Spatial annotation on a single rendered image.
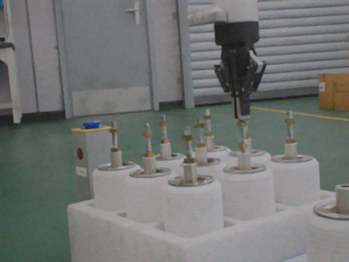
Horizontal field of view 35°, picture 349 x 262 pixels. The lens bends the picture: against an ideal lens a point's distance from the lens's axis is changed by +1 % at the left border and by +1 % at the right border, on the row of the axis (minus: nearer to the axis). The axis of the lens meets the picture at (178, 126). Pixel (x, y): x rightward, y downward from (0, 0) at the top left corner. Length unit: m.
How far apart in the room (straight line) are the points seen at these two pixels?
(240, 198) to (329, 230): 0.30
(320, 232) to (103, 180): 0.50
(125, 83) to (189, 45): 0.80
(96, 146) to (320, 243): 0.67
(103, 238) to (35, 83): 4.93
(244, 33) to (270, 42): 5.45
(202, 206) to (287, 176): 0.21
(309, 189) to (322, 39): 5.67
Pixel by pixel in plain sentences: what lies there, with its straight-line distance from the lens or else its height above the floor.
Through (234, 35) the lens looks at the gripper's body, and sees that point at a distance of 0.91.
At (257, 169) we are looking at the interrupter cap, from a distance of 0.94.
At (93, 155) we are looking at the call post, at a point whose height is 0.26.
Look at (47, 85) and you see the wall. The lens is 5.89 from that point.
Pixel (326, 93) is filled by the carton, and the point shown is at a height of 0.13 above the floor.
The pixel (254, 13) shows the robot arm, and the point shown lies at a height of 0.51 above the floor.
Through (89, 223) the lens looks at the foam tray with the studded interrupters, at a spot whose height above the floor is 0.16.
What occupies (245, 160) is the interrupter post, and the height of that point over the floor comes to 0.27.
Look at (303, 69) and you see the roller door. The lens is 6.54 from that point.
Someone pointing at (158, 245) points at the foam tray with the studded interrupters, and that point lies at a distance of 0.86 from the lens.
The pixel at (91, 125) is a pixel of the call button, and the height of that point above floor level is 0.32.
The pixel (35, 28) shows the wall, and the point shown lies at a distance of 5.91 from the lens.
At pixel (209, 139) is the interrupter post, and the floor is 0.27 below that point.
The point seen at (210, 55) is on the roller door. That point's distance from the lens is 6.11.
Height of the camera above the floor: 0.43
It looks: 6 degrees down
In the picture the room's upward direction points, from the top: 4 degrees counter-clockwise
